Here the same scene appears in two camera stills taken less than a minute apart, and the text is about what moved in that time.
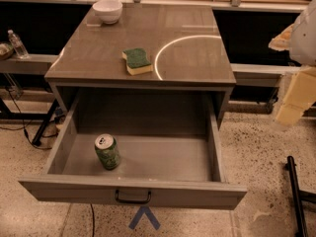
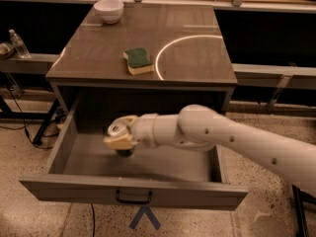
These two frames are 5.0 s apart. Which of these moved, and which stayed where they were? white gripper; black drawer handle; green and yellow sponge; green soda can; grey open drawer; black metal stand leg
Moved: green soda can; white gripper
Stayed: green and yellow sponge; black drawer handle; grey open drawer; black metal stand leg
